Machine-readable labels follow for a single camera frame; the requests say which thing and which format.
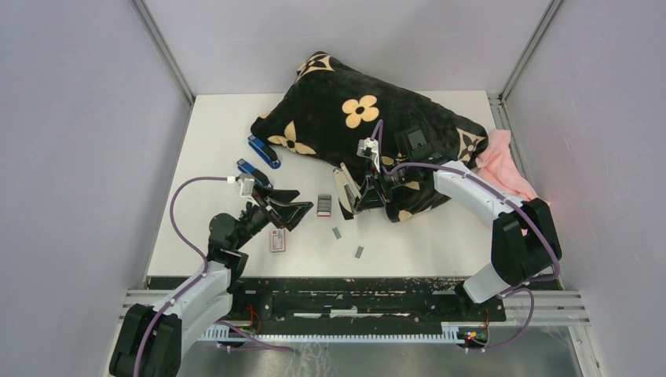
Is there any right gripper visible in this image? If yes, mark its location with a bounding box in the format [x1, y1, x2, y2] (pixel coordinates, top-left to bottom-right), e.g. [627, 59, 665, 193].
[356, 157, 414, 210]

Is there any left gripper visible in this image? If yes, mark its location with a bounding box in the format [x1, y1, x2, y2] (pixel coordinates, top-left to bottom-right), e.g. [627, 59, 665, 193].
[232, 181, 313, 250]

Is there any grey beige stapler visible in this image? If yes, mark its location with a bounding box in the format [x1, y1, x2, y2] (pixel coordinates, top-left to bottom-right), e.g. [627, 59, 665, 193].
[333, 163, 361, 221]

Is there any box of staples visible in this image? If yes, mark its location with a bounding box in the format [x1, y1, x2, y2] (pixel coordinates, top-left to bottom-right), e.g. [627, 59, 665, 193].
[317, 194, 332, 218]

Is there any blue stapler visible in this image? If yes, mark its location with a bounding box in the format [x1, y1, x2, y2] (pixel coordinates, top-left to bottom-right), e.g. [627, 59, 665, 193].
[236, 159, 273, 189]
[247, 135, 281, 170]

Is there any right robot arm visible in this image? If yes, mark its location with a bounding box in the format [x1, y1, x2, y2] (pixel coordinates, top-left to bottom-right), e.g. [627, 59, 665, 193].
[334, 122, 562, 320]

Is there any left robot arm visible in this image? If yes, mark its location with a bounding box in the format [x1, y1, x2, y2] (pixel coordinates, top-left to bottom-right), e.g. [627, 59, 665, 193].
[108, 188, 314, 376]

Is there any closed red white staple box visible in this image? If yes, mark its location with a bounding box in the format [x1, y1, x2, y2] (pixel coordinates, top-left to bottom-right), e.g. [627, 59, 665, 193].
[269, 229, 287, 253]

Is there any black pillow with beige flowers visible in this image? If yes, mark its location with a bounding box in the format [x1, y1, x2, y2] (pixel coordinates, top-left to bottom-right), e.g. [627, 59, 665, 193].
[250, 50, 489, 224]

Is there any pink cloth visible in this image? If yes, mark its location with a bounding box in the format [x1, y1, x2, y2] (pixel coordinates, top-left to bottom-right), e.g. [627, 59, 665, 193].
[475, 130, 538, 200]

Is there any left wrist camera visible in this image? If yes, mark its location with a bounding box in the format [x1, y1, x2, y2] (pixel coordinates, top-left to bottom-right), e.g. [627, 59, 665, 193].
[226, 173, 255, 199]

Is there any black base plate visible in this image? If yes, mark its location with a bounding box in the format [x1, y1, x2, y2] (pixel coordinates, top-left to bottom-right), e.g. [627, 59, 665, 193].
[222, 277, 529, 335]

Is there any white cable duct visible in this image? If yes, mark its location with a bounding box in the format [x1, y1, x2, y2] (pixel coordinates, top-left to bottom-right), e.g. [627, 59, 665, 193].
[198, 324, 488, 347]

